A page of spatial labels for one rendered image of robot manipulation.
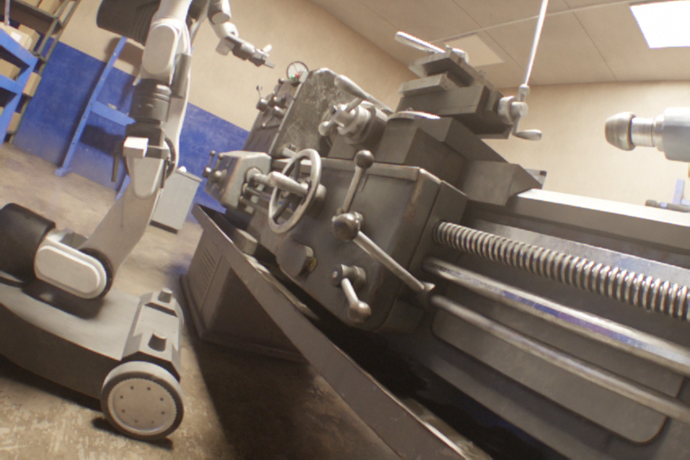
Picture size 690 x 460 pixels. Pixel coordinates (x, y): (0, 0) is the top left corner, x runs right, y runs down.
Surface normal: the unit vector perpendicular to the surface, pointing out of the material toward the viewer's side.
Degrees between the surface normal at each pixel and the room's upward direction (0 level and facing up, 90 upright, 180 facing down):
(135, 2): 90
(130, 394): 90
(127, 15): 113
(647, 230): 90
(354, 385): 90
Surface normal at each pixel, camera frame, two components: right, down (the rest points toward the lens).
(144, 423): 0.37, 0.08
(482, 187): -0.79, -0.36
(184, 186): 0.56, 0.17
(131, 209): 0.25, 0.49
